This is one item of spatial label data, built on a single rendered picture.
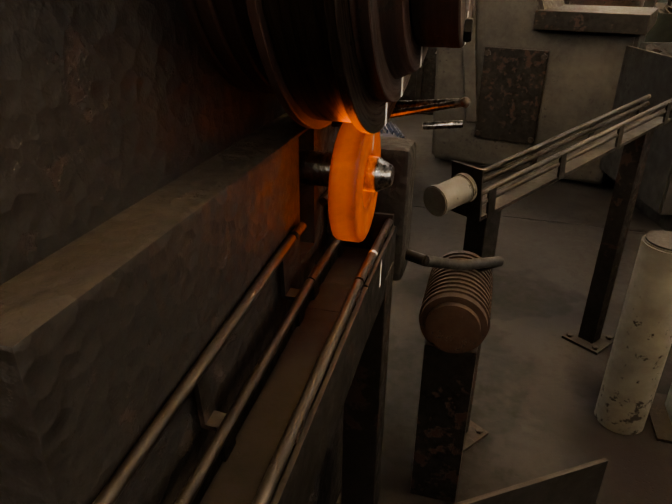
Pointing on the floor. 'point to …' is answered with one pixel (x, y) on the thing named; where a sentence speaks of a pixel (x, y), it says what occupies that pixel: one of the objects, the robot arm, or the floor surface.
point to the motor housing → (448, 372)
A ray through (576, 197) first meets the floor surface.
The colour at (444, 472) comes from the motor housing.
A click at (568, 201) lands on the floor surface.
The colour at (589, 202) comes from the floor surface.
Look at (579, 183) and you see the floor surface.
